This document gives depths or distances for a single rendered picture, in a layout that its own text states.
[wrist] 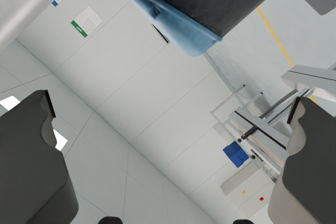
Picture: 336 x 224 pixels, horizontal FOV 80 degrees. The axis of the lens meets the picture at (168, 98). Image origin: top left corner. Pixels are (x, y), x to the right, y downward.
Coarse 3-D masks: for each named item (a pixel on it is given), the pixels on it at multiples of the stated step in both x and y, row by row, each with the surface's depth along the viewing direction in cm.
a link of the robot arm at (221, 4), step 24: (144, 0) 19; (168, 0) 19; (192, 0) 19; (216, 0) 19; (240, 0) 20; (264, 0) 24; (168, 24) 19; (192, 24) 20; (216, 24) 21; (192, 48) 22
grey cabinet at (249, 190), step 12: (252, 168) 568; (228, 180) 593; (240, 180) 565; (252, 180) 560; (264, 180) 566; (228, 192) 562; (240, 192) 566; (252, 192) 572; (264, 192) 578; (240, 204) 578; (252, 204) 584; (264, 204) 591
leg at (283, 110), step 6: (330, 66) 102; (300, 90) 104; (306, 90) 102; (312, 90) 101; (294, 96) 104; (300, 96) 102; (306, 96) 102; (288, 102) 103; (282, 108) 103; (288, 108) 102; (276, 114) 103; (282, 114) 103; (264, 120) 105; (270, 120) 103; (276, 120) 103
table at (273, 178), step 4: (252, 160) 307; (256, 160) 276; (256, 164) 292; (260, 164) 267; (260, 168) 278; (264, 168) 261; (264, 172) 265; (268, 172) 256; (276, 172) 286; (268, 176) 255; (272, 176) 251; (276, 176) 282; (272, 180) 251
